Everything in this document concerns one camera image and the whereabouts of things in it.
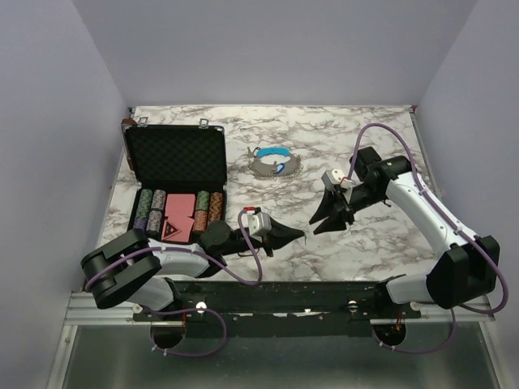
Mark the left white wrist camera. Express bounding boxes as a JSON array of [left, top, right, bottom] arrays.
[[247, 212, 272, 237]]

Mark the green red chip stack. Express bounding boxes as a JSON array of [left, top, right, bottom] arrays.
[[195, 190, 211, 212]]

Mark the aluminium frame rail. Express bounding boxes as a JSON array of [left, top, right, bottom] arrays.
[[48, 293, 500, 388]]

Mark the pink playing card deck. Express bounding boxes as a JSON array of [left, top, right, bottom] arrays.
[[165, 194, 196, 217]]

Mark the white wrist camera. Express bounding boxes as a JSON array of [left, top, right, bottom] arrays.
[[321, 169, 354, 192], [247, 212, 272, 237]]

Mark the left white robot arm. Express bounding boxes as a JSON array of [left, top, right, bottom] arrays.
[[80, 212, 305, 320]]

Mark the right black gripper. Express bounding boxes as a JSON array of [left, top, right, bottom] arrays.
[[309, 182, 388, 234]]

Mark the grey spiky metal ring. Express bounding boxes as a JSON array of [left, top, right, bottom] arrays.
[[247, 154, 303, 179]]

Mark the orange lower chip stack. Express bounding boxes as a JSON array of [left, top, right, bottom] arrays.
[[192, 210, 208, 233]]

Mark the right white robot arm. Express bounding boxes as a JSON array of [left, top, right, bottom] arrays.
[[310, 147, 500, 318]]

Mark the blue silicone band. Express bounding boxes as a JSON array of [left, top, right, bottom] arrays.
[[255, 147, 290, 158]]

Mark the purple poker chip stack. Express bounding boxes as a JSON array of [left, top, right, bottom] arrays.
[[132, 218, 148, 231]]

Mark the black mounting base plate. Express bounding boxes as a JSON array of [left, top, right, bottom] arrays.
[[133, 281, 421, 338]]

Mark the green poker chip stack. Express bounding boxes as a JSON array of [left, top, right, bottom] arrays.
[[135, 189, 153, 220]]

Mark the black poker chip case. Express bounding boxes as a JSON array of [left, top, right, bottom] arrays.
[[120, 117, 226, 246]]

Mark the grey poker chip stack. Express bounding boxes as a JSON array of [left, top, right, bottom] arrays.
[[151, 190, 167, 212]]

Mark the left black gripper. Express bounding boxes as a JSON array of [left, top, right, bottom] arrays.
[[221, 216, 304, 258]]

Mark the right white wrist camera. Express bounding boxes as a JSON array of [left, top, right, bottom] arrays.
[[321, 169, 354, 192]]

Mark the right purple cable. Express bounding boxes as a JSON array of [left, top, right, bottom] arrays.
[[346, 122, 509, 354]]

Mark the grey lower chip stack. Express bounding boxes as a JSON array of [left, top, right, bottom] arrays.
[[145, 209, 162, 237]]

